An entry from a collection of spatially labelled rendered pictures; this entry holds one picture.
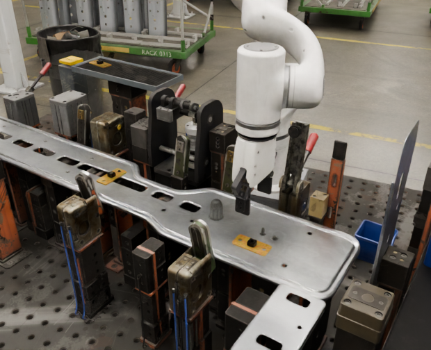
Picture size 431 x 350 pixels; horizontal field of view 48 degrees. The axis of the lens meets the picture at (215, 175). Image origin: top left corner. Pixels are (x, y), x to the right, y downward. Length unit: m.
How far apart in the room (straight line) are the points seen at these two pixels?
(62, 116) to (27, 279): 0.51
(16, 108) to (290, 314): 1.22
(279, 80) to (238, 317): 0.44
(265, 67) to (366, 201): 1.08
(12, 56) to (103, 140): 3.56
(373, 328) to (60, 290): 0.89
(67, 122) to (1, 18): 3.37
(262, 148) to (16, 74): 4.27
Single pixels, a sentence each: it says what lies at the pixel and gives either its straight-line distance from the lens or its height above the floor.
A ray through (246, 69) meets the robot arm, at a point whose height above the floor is 1.41.
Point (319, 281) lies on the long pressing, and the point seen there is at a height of 1.00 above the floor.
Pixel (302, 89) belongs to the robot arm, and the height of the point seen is 1.38.
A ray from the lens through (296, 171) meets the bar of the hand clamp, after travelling 1.15.
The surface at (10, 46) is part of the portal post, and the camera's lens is 4.97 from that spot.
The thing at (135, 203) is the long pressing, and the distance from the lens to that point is 1.21.
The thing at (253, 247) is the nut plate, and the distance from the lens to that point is 1.06.
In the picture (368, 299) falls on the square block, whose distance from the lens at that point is 0.90.
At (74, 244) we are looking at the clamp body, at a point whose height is 0.95.
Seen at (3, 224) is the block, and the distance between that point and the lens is 1.55.
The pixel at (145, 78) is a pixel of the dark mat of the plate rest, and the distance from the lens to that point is 1.56.
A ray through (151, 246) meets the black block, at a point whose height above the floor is 0.99.
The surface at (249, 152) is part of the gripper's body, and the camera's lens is 0.89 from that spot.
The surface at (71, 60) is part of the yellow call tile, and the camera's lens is 1.80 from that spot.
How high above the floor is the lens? 1.67
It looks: 31 degrees down
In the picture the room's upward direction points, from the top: straight up
